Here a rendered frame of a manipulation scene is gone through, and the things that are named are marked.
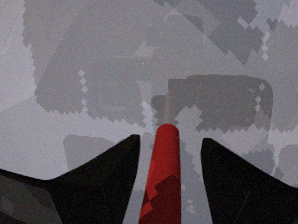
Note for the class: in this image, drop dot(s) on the red peg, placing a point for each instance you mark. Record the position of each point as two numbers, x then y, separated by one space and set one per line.
162 198

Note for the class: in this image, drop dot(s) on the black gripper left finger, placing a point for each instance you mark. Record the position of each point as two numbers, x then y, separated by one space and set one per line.
97 192

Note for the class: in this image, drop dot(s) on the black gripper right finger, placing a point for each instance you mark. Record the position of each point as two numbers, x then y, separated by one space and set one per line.
240 193

